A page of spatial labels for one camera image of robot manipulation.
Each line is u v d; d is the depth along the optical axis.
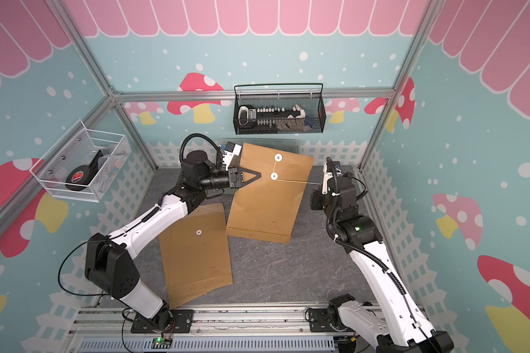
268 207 0.73
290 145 1.01
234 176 0.64
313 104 0.96
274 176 0.70
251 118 0.87
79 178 0.70
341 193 0.48
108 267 0.44
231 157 0.67
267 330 0.74
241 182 0.67
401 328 0.37
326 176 0.60
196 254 0.89
